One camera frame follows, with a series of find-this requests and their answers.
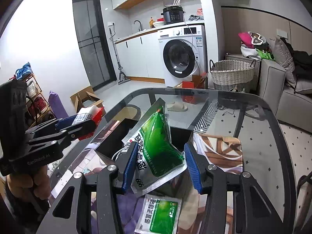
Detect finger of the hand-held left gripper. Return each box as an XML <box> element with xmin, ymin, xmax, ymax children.
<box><xmin>24</xmin><ymin>116</ymin><xmax>78</xmax><ymax>137</ymax></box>
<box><xmin>26</xmin><ymin>119</ymin><xmax>97</xmax><ymax>152</ymax></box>

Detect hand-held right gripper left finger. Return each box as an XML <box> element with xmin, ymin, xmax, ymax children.
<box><xmin>36</xmin><ymin>141</ymin><xmax>139</xmax><ymax>234</ymax></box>

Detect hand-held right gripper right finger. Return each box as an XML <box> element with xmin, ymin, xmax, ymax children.
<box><xmin>183</xmin><ymin>142</ymin><xmax>279</xmax><ymax>234</ymax></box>

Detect red and white tissue pack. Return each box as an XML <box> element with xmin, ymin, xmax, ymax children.
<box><xmin>73</xmin><ymin>105</ymin><xmax>106</xmax><ymax>140</ymax></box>

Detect white cable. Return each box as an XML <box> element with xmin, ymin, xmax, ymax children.
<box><xmin>112</xmin><ymin>146</ymin><xmax>129</xmax><ymax>162</ymax></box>

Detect black cardboard box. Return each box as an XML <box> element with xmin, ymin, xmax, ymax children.
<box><xmin>94</xmin><ymin>117</ymin><xmax>194</xmax><ymax>168</ymax></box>

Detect green medicine sachet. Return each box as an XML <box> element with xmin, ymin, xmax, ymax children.
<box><xmin>121</xmin><ymin>97</ymin><xmax>188</xmax><ymax>197</ymax></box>
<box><xmin>134</xmin><ymin>194</ymin><xmax>183</xmax><ymax>234</ymax></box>

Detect person's left hand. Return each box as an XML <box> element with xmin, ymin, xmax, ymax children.
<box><xmin>6</xmin><ymin>164</ymin><xmax>50</xmax><ymax>201</ymax></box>

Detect purple yoga mat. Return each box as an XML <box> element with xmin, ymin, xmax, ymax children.
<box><xmin>48</xmin><ymin>91</ymin><xmax>69</xmax><ymax>119</ymax></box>

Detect open cardboard box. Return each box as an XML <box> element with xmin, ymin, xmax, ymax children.
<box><xmin>70</xmin><ymin>85</ymin><xmax>105</xmax><ymax>114</ymax></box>

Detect wooden shoe rack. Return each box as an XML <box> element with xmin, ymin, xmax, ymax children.
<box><xmin>10</xmin><ymin>73</ymin><xmax>55</xmax><ymax>127</ymax></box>

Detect printed desk mat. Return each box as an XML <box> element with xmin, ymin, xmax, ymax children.
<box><xmin>49</xmin><ymin>133</ymin><xmax>244</xmax><ymax>234</ymax></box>

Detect round beige stool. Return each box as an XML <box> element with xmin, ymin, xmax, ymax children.
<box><xmin>123</xmin><ymin>104</ymin><xmax>142</xmax><ymax>123</ymax></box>

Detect beige slippers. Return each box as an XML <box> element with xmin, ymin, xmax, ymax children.
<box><xmin>167</xmin><ymin>102</ymin><xmax>188</xmax><ymax>112</ymax></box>

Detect grey mop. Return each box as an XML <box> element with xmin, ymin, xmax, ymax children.
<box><xmin>109</xmin><ymin>27</ymin><xmax>131</xmax><ymax>85</ymax></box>

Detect red box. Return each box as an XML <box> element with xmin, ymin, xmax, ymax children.
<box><xmin>182</xmin><ymin>74</ymin><xmax>207</xmax><ymax>104</ymax></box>

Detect black framed glass door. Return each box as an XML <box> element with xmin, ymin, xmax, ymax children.
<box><xmin>72</xmin><ymin>0</ymin><xmax>117</xmax><ymax>92</ymax></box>

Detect white kitchen counter cabinets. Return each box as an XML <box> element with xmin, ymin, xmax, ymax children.
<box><xmin>114</xmin><ymin>28</ymin><xmax>166</xmax><ymax>81</ymax></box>

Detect wicker basket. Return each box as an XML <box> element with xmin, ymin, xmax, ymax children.
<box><xmin>210</xmin><ymin>59</ymin><xmax>256</xmax><ymax>92</ymax></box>

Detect white washing machine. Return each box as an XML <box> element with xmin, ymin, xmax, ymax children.
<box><xmin>158</xmin><ymin>24</ymin><xmax>207</xmax><ymax>88</ymax></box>

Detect grey sofa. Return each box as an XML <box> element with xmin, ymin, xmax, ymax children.
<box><xmin>258</xmin><ymin>58</ymin><xmax>312</xmax><ymax>127</ymax></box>

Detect pile of clothes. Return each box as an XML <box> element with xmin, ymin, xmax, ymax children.
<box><xmin>241</xmin><ymin>45</ymin><xmax>261</xmax><ymax>60</ymax></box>

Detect pink cloth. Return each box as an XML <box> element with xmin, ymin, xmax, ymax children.
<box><xmin>238</xmin><ymin>32</ymin><xmax>254</xmax><ymax>47</ymax></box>

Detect grey cushion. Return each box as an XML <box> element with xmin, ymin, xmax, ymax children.
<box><xmin>272</xmin><ymin>37</ymin><xmax>296</xmax><ymax>87</ymax></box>

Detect black pressure cooker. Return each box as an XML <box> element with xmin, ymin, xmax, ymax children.
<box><xmin>161</xmin><ymin>6</ymin><xmax>184</xmax><ymax>25</ymax></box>

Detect round face plush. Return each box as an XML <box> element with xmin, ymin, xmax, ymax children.
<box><xmin>249</xmin><ymin>31</ymin><xmax>267</xmax><ymax>45</ymax></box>

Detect black jacket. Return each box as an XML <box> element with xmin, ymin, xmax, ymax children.
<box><xmin>280</xmin><ymin>38</ymin><xmax>312</xmax><ymax>80</ymax></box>

